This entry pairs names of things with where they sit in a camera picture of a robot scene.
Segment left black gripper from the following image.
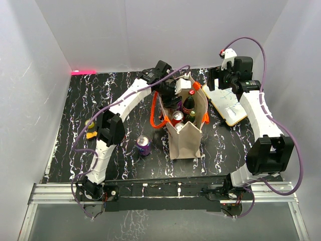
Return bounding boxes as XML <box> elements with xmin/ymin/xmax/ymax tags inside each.
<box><xmin>154</xmin><ymin>79</ymin><xmax>182</xmax><ymax>109</ymax></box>

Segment glass cola bottle red cap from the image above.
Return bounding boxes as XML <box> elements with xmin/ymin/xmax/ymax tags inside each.
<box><xmin>182</xmin><ymin>89</ymin><xmax>195</xmax><ymax>120</ymax></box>

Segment red cola can back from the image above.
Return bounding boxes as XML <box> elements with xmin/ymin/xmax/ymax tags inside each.
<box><xmin>172</xmin><ymin>110</ymin><xmax>184</xmax><ymax>126</ymax></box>

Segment green glass bottle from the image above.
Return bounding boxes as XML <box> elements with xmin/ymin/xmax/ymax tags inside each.
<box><xmin>186</xmin><ymin>110</ymin><xmax>196</xmax><ymax>124</ymax></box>

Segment purple soda can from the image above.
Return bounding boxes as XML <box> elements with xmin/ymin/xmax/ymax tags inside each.
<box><xmin>176</xmin><ymin>96</ymin><xmax>182</xmax><ymax>109</ymax></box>
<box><xmin>136</xmin><ymin>135</ymin><xmax>150</xmax><ymax>156</ymax></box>
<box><xmin>175</xmin><ymin>123</ymin><xmax>185</xmax><ymax>132</ymax></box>

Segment beige canvas bag orange handles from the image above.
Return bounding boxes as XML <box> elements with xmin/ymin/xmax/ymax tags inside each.
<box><xmin>150</xmin><ymin>76</ymin><xmax>209</xmax><ymax>160</ymax></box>

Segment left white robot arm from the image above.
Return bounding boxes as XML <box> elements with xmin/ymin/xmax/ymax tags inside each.
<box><xmin>80</xmin><ymin>60</ymin><xmax>175</xmax><ymax>200</ymax></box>

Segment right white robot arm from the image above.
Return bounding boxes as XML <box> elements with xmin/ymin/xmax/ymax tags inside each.
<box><xmin>203</xmin><ymin>50</ymin><xmax>294</xmax><ymax>199</ymax></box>

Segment purple soda can front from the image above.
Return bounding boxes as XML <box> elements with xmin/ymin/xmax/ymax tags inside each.
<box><xmin>136</xmin><ymin>135</ymin><xmax>150</xmax><ymax>156</ymax></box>

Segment yellow tape roll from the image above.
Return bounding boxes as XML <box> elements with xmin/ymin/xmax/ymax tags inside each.
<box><xmin>85</xmin><ymin>119</ymin><xmax>95</xmax><ymax>129</ymax></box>

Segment pink marker strip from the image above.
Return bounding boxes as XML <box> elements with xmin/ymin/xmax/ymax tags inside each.
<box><xmin>71</xmin><ymin>70</ymin><xmax>97</xmax><ymax>76</ymax></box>

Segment yellow bow-shaped sponge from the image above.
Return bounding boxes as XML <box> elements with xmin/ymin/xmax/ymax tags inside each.
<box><xmin>86</xmin><ymin>131</ymin><xmax>97</xmax><ymax>140</ymax></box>

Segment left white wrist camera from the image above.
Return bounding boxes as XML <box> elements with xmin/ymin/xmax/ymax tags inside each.
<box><xmin>174</xmin><ymin>74</ymin><xmax>192</xmax><ymax>94</ymax></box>

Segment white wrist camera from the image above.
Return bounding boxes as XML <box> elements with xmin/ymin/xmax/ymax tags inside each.
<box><xmin>174</xmin><ymin>74</ymin><xmax>192</xmax><ymax>94</ymax></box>
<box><xmin>219</xmin><ymin>48</ymin><xmax>237</xmax><ymax>71</ymax></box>

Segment white board wooden frame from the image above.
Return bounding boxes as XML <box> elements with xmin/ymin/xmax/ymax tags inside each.
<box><xmin>202</xmin><ymin>84</ymin><xmax>247</xmax><ymax>127</ymax></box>

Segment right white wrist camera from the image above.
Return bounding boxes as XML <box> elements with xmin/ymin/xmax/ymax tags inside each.
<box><xmin>219</xmin><ymin>48</ymin><xmax>237</xmax><ymax>71</ymax></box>

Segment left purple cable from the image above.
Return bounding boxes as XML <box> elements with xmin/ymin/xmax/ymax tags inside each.
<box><xmin>70</xmin><ymin>64</ymin><xmax>191</xmax><ymax>219</ymax></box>

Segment purple cable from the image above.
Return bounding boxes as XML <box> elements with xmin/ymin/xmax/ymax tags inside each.
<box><xmin>70</xmin><ymin>64</ymin><xmax>191</xmax><ymax>219</ymax></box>
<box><xmin>223</xmin><ymin>37</ymin><xmax>304</xmax><ymax>219</ymax></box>

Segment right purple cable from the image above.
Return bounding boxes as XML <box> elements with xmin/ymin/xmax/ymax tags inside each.
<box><xmin>223</xmin><ymin>37</ymin><xmax>304</xmax><ymax>219</ymax></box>

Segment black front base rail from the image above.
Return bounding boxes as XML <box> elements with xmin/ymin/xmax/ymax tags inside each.
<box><xmin>75</xmin><ymin>176</ymin><xmax>253</xmax><ymax>213</ymax></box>

